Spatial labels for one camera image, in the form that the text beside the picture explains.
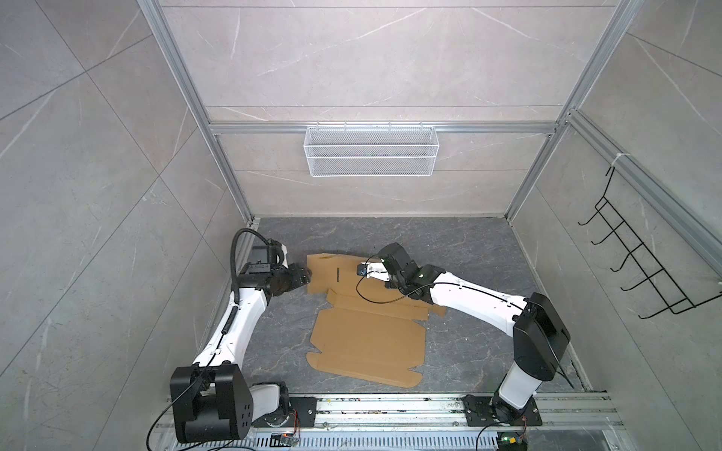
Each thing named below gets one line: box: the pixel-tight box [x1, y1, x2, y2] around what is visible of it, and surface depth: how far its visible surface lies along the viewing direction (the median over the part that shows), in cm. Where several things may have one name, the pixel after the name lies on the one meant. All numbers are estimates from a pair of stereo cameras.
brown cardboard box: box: [306, 253, 448, 389], surface depth 87 cm
